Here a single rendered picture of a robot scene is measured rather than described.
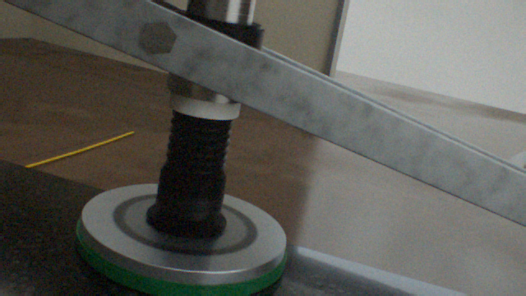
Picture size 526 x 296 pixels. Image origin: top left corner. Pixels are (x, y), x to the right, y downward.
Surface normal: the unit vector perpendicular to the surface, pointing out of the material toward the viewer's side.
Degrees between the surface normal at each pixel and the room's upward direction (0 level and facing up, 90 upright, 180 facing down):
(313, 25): 90
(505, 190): 90
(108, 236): 0
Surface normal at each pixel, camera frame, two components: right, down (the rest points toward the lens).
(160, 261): 0.18, -0.96
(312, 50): -0.41, 0.15
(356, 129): 0.17, 0.26
